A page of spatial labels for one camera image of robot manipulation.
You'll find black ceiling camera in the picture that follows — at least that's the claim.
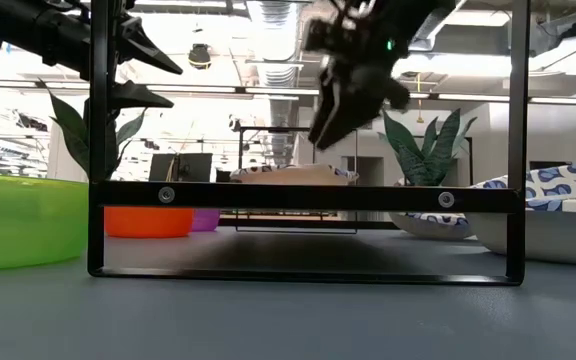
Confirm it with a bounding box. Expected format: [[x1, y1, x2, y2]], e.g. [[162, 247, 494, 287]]
[[187, 43, 213, 71]]

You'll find striped snake plant white pot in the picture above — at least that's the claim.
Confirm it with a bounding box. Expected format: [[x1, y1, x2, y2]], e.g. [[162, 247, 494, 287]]
[[381, 108, 478, 188]]

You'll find wooden board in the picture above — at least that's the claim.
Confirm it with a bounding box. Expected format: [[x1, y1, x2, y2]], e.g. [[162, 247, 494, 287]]
[[86, 0, 532, 287]]

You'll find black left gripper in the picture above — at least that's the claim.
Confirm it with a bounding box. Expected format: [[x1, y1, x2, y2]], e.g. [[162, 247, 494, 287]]
[[32, 0, 185, 111]]

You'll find green translucent plastic bowl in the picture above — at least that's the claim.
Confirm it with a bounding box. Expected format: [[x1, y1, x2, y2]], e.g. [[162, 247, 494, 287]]
[[0, 173, 90, 274]]

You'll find dark monitor panel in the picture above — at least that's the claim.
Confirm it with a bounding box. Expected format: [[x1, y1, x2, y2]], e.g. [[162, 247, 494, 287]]
[[148, 152, 215, 183]]

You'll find small blue white patterned bowl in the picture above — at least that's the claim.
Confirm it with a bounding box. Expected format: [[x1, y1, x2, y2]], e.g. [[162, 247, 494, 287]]
[[388, 211, 475, 242]]

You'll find broad leaf plant white pot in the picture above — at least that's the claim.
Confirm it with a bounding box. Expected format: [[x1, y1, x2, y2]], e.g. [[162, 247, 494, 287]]
[[42, 79, 148, 182]]

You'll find long ceiling light strip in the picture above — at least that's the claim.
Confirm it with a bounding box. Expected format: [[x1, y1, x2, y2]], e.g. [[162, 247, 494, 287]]
[[0, 77, 576, 107]]

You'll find silver ventilation duct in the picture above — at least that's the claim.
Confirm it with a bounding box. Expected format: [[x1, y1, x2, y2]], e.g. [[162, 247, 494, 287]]
[[245, 0, 320, 166]]

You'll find blue table mat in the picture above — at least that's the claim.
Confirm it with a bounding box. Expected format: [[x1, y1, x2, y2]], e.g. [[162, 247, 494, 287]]
[[0, 227, 576, 360]]

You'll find thin black wire rack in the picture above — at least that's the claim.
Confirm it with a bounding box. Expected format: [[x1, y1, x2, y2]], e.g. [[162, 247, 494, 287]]
[[234, 126, 359, 235]]

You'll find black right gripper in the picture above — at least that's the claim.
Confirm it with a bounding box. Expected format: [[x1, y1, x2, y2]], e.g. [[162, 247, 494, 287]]
[[302, 0, 440, 151]]

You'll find purple translucent plastic bowl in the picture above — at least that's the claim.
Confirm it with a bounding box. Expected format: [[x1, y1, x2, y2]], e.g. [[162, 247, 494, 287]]
[[190, 208, 222, 233]]

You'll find large blue white patterned bowl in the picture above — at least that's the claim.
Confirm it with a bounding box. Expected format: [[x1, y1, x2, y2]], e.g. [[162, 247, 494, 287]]
[[466, 160, 576, 267]]

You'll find orange translucent plastic bowl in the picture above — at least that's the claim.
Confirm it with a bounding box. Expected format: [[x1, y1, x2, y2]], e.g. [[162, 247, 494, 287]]
[[103, 206, 196, 240]]

